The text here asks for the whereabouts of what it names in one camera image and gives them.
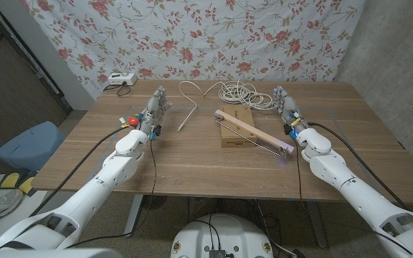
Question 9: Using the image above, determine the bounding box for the white Ethernet cable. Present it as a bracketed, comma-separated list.
[176, 79, 279, 133]

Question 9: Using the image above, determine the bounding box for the blue padded stool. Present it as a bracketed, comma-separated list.
[0, 120, 67, 172]

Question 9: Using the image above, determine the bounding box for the black round floor fan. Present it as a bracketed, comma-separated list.
[141, 195, 168, 211]

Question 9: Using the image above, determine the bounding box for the wooden clip hanger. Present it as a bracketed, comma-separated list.
[213, 109, 295, 158]

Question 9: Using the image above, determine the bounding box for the white table leg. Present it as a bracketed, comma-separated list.
[123, 194, 145, 239]

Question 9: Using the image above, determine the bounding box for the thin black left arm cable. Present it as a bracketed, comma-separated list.
[65, 138, 158, 249]

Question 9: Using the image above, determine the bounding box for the floral backdrop cloth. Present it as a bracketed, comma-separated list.
[19, 0, 367, 101]

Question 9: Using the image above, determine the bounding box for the grey table leg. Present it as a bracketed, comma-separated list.
[305, 200, 329, 249]

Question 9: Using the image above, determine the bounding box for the yellow black foot pedal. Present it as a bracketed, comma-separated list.
[0, 171, 39, 197]

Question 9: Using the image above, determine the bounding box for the brown cardboard package box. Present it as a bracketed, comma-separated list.
[219, 104, 258, 148]

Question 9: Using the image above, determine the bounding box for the white robot torso base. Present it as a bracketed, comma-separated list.
[170, 214, 275, 258]

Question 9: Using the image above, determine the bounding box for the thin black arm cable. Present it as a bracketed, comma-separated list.
[294, 146, 413, 256]
[65, 138, 158, 249]

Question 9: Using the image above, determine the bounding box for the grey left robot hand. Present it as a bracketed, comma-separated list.
[141, 85, 174, 127]

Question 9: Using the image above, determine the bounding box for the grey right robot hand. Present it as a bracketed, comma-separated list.
[272, 85, 300, 125]

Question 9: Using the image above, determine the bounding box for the black power strip cord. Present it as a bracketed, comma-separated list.
[103, 84, 132, 97]

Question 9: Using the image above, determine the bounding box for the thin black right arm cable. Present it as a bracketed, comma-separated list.
[294, 146, 413, 256]

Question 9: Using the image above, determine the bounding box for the white power strip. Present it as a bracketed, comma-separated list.
[108, 72, 138, 87]

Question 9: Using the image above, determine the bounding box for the white floor cable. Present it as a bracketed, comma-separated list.
[256, 202, 298, 258]

